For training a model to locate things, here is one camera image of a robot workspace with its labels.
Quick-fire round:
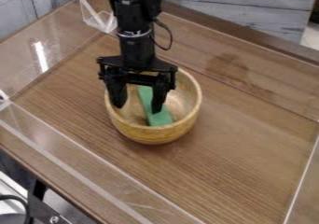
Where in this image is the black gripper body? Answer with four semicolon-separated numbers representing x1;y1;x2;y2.
97;31;179;90

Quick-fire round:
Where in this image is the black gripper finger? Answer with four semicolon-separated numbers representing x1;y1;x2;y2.
151;74;170;114
103;68;127;108

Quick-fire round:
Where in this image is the brown wooden bowl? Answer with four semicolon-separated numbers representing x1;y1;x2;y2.
105;69;203;145

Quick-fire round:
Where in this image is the green rectangular block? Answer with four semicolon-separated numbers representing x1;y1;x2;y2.
137;85;175;128

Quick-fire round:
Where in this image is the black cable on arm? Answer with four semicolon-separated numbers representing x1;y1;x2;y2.
149;17;175;52

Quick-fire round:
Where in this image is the clear acrylic corner bracket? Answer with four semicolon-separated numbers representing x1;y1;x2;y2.
79;0;118;34

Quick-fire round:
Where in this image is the black table leg frame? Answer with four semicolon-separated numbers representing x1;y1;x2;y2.
27;179;73;224

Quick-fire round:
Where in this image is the black cable under table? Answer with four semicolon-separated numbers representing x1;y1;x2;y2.
0;194;35;224

